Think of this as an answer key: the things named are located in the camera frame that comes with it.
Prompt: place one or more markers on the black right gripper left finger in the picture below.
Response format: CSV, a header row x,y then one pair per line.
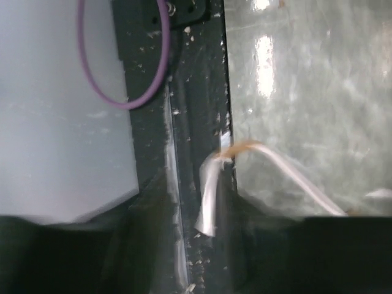
x,y
76,257

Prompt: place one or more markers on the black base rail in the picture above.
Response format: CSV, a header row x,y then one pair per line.
x,y
178,129

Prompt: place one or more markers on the bear print bed mattress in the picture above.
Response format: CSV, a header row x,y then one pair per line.
x,y
333,184

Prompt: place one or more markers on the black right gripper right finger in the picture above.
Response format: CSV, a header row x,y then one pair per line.
x,y
271,253

